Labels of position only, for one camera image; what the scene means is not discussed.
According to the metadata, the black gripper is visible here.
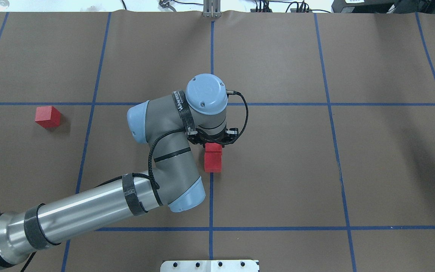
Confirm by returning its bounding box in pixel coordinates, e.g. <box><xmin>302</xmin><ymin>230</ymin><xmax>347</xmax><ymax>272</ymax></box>
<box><xmin>186</xmin><ymin>128</ymin><xmax>239</xmax><ymax>147</ymax></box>

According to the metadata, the red block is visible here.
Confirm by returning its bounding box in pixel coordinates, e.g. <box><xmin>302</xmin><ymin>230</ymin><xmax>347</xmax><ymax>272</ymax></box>
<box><xmin>34</xmin><ymin>106</ymin><xmax>62</xmax><ymax>128</ymax></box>
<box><xmin>204</xmin><ymin>152</ymin><xmax>223</xmax><ymax>173</ymax></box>
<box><xmin>204</xmin><ymin>143</ymin><xmax>223</xmax><ymax>153</ymax></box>

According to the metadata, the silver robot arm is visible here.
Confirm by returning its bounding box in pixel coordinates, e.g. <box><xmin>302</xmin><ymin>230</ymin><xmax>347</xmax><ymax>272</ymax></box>
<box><xmin>0</xmin><ymin>74</ymin><xmax>243</xmax><ymax>270</ymax></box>

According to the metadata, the black box with label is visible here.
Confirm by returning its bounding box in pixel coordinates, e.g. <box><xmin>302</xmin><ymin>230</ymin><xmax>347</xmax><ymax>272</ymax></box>
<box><xmin>331</xmin><ymin>0</ymin><xmax>395</xmax><ymax>14</ymax></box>

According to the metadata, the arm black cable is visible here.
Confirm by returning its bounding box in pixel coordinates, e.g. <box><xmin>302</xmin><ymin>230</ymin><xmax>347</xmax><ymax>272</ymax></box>
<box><xmin>89</xmin><ymin>89</ymin><xmax>249</xmax><ymax>212</ymax></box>

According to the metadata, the aluminium frame post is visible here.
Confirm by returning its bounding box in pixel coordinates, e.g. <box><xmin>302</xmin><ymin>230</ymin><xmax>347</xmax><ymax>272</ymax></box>
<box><xmin>203</xmin><ymin>0</ymin><xmax>222</xmax><ymax>19</ymax></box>

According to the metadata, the white pedestal column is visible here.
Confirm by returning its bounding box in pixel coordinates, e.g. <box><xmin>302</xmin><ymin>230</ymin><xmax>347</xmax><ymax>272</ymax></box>
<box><xmin>160</xmin><ymin>260</ymin><xmax>260</xmax><ymax>272</ymax></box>

